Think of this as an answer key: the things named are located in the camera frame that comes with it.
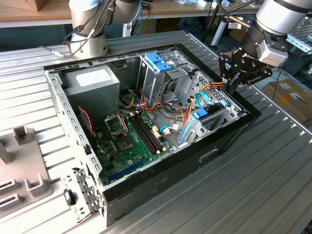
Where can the blue plastic drive latch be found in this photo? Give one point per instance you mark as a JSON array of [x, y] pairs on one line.
[[156, 61]]

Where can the open black PC case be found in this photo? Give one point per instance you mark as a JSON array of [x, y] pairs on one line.
[[170, 175]]

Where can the black case release latch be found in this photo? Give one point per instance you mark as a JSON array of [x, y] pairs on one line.
[[69, 197]]

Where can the grey power supply unit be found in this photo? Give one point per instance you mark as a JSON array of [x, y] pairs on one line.
[[92, 97]]

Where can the green motherboard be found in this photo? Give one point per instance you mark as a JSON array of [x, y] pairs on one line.
[[136, 156]]

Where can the brown wooden box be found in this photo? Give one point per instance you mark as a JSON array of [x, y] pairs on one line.
[[39, 4]]

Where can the grey parts rack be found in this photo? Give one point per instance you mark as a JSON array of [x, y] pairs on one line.
[[24, 165]]

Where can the wooden desk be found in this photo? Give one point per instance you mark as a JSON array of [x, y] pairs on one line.
[[175, 10]]

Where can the cardboard box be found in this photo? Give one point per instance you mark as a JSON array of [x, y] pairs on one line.
[[292, 102]]

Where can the metal frame table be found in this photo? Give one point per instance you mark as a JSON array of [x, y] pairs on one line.
[[299, 41]]

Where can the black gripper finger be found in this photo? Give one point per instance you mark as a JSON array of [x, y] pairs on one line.
[[260, 73], [223, 65]]

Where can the black RAM slot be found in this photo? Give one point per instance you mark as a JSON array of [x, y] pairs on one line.
[[149, 131], [143, 135]]

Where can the grey metal drive cage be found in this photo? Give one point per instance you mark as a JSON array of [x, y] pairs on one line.
[[152, 85]]

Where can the CPU socket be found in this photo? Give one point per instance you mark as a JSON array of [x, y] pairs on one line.
[[125, 143]]

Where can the blue expansion slot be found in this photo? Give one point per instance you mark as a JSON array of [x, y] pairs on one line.
[[126, 170]]

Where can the grey metal disk bay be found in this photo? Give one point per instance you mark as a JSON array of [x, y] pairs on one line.
[[197, 130]]

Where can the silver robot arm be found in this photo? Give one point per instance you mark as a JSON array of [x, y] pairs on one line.
[[280, 17]]

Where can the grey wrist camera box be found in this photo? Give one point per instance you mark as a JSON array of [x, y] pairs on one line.
[[275, 54]]

